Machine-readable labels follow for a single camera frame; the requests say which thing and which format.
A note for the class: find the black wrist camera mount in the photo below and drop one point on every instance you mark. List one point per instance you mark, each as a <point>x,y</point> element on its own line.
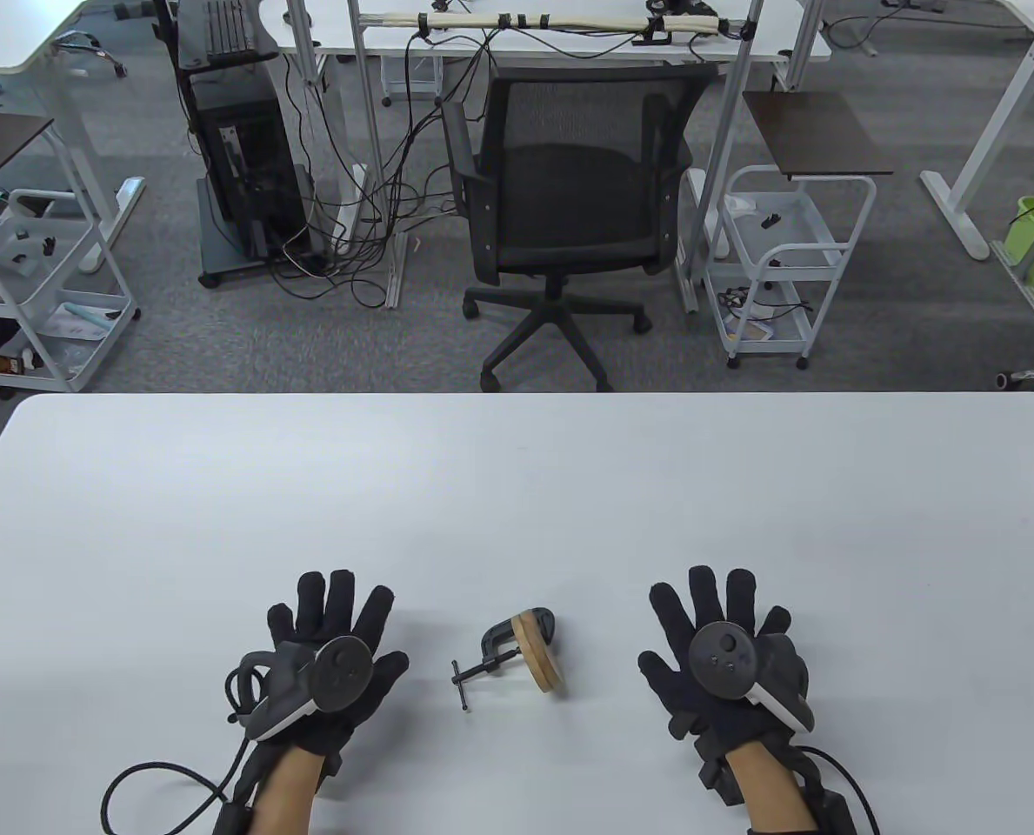
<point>330,774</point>
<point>721,774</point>

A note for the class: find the white paper sheet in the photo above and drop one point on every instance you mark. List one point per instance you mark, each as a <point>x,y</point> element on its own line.
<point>82,320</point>

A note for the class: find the black keyboard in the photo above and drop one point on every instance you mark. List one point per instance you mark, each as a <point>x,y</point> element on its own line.
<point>225,26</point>

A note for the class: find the black metal C clamp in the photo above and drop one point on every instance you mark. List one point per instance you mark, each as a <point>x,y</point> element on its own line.
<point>490,657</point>

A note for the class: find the black wrist battery pack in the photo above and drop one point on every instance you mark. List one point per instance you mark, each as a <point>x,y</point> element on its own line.
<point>834,813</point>
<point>234,818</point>

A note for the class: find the black mesh office chair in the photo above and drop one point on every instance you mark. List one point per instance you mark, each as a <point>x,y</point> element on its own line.
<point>569,200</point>

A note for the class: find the person's right hand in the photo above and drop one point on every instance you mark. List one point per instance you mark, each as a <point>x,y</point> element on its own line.
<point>699,609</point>

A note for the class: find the white power strip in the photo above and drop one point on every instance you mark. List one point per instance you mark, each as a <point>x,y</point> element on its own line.
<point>349,217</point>

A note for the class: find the grey and white controller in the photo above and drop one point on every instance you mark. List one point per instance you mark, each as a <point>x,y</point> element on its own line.
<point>725,657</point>
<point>338,674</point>

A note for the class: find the small black clip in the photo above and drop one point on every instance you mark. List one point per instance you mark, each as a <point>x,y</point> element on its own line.
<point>771,220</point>

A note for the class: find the person's right forearm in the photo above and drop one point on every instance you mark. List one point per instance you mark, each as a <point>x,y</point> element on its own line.
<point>773,791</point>

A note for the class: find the person's left forearm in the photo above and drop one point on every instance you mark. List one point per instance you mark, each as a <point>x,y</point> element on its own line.
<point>286,796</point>

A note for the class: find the black computer tower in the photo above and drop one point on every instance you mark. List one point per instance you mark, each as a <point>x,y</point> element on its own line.
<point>247,156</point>

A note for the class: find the person's left hand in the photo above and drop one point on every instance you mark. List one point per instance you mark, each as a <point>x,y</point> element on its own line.
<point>325,609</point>

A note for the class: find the grey rolling computer stand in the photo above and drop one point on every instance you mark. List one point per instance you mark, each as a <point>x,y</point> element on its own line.
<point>216,252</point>

